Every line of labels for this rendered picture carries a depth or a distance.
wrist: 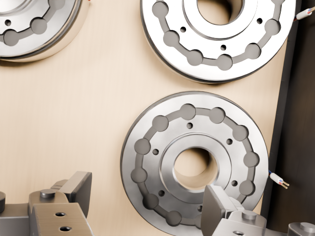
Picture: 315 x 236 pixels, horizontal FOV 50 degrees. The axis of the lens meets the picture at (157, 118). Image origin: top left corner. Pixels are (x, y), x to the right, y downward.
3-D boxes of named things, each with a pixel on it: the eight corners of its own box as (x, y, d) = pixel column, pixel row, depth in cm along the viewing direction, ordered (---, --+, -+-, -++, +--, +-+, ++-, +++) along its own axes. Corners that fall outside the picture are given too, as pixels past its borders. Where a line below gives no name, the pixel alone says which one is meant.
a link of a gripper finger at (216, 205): (213, 266, 13) (199, 226, 16) (231, 268, 13) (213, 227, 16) (221, 209, 12) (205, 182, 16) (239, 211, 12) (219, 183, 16)
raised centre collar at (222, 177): (225, 206, 23) (227, 209, 23) (154, 197, 23) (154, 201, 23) (236, 136, 23) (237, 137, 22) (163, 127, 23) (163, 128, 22)
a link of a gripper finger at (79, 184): (75, 194, 12) (93, 170, 16) (56, 192, 12) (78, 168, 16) (69, 252, 12) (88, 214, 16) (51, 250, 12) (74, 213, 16)
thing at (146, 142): (255, 242, 24) (257, 247, 23) (114, 226, 24) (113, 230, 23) (276, 102, 23) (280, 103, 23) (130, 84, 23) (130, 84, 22)
